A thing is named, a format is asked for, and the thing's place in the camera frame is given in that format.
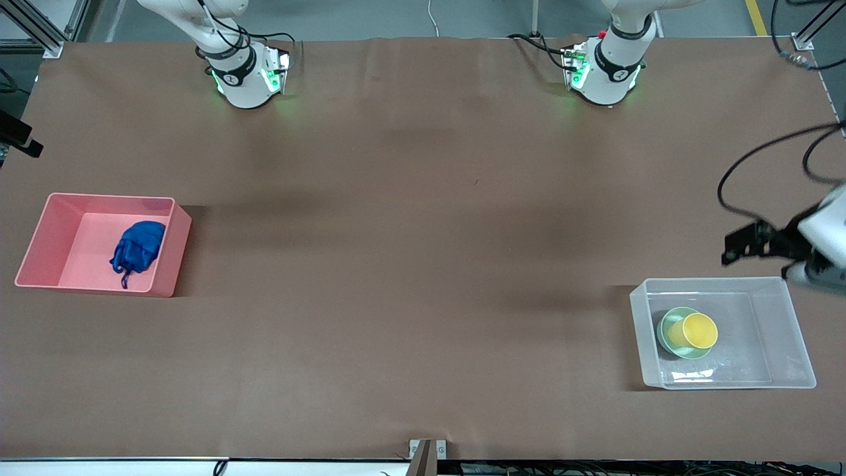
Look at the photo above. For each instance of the metal table edge bracket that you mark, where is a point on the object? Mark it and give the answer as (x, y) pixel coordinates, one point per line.
(423, 456)

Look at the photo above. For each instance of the clear plastic box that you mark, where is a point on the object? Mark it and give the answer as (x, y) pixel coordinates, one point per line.
(773, 330)

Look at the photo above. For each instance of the blue cloth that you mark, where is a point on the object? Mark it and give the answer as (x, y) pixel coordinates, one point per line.
(140, 248)

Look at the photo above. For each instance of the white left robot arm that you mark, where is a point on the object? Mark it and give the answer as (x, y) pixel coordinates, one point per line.
(611, 79)

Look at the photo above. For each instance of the pink plastic box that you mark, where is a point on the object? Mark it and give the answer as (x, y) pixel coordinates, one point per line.
(79, 264)

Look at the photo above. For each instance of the right arm base connector plate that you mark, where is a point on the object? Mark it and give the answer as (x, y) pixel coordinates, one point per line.
(276, 73)

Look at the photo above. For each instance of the light green bowl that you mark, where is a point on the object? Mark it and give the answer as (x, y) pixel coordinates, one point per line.
(667, 344)

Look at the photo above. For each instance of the brown table cover sheet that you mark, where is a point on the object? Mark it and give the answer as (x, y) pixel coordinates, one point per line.
(423, 198)

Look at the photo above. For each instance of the left arm base connector plate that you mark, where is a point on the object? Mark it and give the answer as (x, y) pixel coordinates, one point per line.
(574, 69)

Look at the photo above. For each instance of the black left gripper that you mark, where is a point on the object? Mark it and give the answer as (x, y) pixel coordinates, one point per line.
(781, 240)

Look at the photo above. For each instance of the aluminium frame profile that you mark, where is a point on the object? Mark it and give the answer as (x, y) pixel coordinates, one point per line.
(39, 30)
(804, 41)

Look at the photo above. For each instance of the yellow cup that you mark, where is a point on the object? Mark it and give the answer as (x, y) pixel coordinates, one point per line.
(697, 330)

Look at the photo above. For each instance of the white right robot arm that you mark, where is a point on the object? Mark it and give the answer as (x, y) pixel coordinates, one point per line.
(241, 89)

